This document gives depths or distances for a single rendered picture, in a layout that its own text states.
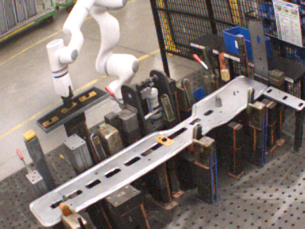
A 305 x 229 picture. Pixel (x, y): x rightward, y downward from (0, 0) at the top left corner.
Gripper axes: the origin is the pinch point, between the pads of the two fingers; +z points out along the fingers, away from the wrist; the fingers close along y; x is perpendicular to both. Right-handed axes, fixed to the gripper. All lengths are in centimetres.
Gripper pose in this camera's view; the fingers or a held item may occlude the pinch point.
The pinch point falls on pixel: (67, 103)
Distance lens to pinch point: 184.8
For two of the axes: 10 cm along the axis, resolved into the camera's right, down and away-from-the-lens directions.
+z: 1.7, 8.4, 5.1
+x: 6.3, -4.9, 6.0
